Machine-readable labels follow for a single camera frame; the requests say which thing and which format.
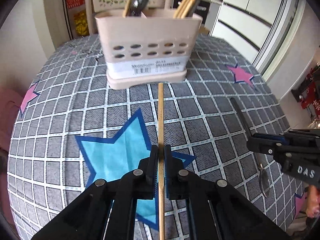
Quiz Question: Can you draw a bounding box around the grey checked star tablecloth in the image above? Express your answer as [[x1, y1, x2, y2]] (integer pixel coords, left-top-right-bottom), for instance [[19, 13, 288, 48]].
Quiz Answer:
[[8, 35, 303, 239]]

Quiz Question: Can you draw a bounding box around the beige plastic utensil holder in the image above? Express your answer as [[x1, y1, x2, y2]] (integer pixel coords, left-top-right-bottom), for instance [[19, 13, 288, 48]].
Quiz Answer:
[[95, 9, 202, 89]]

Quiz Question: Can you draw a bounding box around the person's right hand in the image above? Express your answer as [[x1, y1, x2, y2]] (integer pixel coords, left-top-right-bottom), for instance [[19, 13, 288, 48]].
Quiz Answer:
[[305, 185, 319, 218]]

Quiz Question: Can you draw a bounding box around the metal spoon black handle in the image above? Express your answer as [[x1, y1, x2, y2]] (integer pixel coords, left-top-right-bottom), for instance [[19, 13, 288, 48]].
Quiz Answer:
[[129, 0, 149, 17]]

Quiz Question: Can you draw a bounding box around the pink cushioned chair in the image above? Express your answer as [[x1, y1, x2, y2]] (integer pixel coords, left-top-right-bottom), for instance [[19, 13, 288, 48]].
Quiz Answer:
[[0, 87, 23, 152]]

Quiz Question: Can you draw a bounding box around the white refrigerator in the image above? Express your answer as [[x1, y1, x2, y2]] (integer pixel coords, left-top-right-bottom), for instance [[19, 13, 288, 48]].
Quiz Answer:
[[209, 0, 292, 66]]

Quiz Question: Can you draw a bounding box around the black handled utensil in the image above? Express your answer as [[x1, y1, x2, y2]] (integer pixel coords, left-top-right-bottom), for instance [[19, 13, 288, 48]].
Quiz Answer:
[[230, 97, 270, 198]]

